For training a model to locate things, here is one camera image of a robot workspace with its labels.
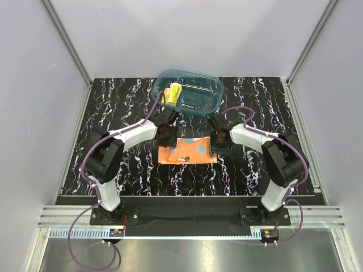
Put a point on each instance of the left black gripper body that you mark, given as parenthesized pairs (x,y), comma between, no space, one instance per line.
(170,137)

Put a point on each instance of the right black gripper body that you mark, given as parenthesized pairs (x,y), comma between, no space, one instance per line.
(219,148)

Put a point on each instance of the orange dotted towel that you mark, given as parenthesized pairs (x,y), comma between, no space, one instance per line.
(188,151)

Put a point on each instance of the yellow patterned towel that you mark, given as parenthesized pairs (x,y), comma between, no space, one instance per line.
(171,94)

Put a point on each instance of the teal plastic basin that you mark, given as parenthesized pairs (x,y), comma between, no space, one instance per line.
(201,95)

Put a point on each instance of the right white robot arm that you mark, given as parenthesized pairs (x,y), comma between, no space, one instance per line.
(284,160)

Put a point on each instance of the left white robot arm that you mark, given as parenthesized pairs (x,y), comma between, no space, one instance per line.
(103,158)

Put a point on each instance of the aluminium front rail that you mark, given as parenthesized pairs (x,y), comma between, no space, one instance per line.
(74,222)

